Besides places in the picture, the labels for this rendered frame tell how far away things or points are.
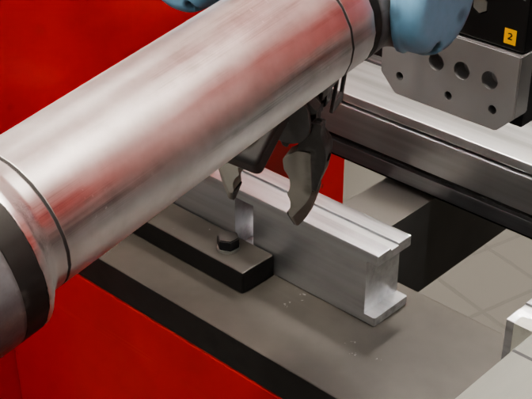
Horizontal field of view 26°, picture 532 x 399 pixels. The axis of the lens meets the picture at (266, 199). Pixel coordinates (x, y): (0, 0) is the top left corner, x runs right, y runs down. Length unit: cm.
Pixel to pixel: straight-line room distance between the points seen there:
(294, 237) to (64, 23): 45
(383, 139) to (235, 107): 95
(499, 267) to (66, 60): 167
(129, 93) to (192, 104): 3
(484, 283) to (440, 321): 161
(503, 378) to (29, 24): 79
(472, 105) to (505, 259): 197
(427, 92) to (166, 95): 56
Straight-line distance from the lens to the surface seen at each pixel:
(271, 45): 61
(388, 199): 152
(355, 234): 128
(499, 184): 145
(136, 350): 144
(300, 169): 98
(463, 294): 288
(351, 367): 124
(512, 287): 292
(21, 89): 154
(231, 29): 61
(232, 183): 102
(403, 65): 110
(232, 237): 136
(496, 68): 104
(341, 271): 129
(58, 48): 156
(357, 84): 158
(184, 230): 140
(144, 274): 138
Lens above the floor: 166
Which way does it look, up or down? 31 degrees down
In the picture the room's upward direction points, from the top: straight up
